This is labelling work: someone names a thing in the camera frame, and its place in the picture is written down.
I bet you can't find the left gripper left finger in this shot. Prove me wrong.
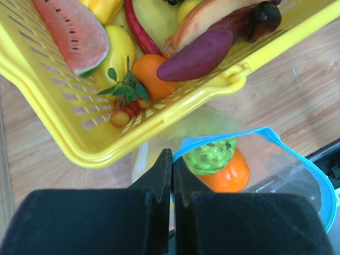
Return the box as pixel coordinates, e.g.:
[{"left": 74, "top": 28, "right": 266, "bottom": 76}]
[{"left": 1, "top": 149, "right": 172, "bottom": 254}]

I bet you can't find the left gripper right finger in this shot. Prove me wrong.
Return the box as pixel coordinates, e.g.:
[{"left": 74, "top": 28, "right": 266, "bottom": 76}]
[{"left": 172, "top": 159, "right": 334, "bottom": 254}]

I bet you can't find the orange fruit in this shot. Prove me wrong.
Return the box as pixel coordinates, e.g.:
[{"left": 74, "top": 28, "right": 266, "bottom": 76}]
[
  {"left": 131, "top": 54, "right": 176, "bottom": 100},
  {"left": 198, "top": 148, "right": 250, "bottom": 193}
]

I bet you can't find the green custard apple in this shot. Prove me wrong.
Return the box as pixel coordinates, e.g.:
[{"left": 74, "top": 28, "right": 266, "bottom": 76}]
[{"left": 183, "top": 138, "right": 237, "bottom": 175}]

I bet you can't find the clear zip top bag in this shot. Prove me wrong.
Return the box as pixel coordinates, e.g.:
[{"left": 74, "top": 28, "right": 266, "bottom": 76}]
[{"left": 131, "top": 106, "right": 337, "bottom": 231}]

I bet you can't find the cherry tomato sprig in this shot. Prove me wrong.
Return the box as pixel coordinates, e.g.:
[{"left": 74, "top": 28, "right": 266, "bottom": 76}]
[{"left": 98, "top": 55, "right": 151, "bottom": 128}]

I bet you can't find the yellow plastic basket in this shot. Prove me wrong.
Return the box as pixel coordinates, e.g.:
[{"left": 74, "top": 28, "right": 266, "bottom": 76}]
[{"left": 1, "top": 1, "right": 339, "bottom": 168}]

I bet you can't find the purple sweet potato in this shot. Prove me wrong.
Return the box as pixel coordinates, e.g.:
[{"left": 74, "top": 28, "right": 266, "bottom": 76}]
[{"left": 157, "top": 28, "right": 233, "bottom": 82}]

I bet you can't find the red chili pepper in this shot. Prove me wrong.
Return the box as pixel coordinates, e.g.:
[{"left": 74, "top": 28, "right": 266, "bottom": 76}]
[{"left": 124, "top": 0, "right": 163, "bottom": 56}]

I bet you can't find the yellow pear fruit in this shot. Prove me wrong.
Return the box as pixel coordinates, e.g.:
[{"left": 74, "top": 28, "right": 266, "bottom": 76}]
[{"left": 92, "top": 25, "right": 135, "bottom": 91}]

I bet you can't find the watermelon slice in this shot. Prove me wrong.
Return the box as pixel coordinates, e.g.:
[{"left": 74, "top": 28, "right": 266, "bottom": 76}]
[{"left": 33, "top": 0, "right": 109, "bottom": 78}]

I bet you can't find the papaya slice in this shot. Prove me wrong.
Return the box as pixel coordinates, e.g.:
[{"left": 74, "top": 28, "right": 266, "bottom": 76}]
[{"left": 163, "top": 0, "right": 259, "bottom": 58}]

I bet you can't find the yellow lemon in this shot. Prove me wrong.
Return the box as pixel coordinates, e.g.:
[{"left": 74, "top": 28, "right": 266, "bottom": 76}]
[{"left": 177, "top": 0, "right": 202, "bottom": 25}]

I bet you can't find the dark grape bunch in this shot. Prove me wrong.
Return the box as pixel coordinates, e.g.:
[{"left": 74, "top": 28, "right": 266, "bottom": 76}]
[{"left": 164, "top": 0, "right": 184, "bottom": 6}]

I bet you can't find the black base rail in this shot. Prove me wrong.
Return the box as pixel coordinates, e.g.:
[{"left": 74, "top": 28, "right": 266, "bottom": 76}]
[{"left": 307, "top": 139, "right": 339, "bottom": 206}]

